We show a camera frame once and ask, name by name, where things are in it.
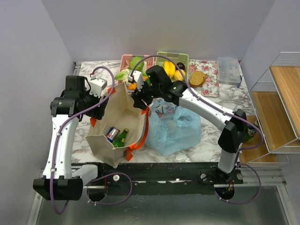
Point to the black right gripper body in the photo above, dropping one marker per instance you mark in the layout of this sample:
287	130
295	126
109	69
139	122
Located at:
147	93

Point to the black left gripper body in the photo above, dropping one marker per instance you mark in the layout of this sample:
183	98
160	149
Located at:
97	111

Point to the yellow orange food piece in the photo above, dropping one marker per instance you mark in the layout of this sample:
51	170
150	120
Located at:
132	86

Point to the silver metal can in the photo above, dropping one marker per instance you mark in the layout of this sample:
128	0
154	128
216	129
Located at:
112	134

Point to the beige canvas tote bag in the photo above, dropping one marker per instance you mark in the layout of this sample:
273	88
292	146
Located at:
121	114

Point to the white cauliflower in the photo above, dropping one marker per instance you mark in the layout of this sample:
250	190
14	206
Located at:
122	75

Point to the green cabbage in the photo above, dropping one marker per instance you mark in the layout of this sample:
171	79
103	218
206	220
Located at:
134	63

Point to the light blue plastic grocery bag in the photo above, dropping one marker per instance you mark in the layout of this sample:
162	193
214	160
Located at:
172	128

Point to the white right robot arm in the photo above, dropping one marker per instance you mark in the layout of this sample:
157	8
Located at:
232	124

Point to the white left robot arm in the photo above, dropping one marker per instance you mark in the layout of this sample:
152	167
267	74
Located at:
58	181

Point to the green bok choy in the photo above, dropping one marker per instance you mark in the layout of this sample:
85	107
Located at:
146	78

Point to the yellow banana bunch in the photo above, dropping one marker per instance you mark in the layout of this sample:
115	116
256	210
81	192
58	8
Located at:
169	68

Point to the yellow pear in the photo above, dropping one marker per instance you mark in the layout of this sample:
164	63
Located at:
178	75

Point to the pink plastic basket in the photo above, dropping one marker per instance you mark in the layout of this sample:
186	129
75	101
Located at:
126	59

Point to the dark purple plum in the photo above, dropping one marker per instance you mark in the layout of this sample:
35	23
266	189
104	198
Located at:
181	65

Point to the green plastic basket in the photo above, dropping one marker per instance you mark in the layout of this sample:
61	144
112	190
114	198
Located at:
176	57

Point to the brown bread slice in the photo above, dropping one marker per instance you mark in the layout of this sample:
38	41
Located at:
197	79

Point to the floral rectangular tray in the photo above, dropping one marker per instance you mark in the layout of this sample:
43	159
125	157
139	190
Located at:
210	87

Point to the clear plastic organizer box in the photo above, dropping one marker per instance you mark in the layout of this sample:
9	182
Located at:
228	70

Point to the green glass bottle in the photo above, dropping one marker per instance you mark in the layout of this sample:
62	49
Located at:
251	131

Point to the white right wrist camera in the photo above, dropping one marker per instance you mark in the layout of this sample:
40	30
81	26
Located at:
136	77

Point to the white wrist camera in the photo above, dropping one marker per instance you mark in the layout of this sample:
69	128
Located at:
136	77
97	85

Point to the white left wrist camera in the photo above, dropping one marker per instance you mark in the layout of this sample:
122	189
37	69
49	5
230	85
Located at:
97	85

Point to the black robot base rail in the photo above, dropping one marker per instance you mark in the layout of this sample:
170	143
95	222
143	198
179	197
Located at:
161	179

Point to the white wire wooden shelf rack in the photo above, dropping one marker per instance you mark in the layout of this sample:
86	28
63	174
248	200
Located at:
273	104

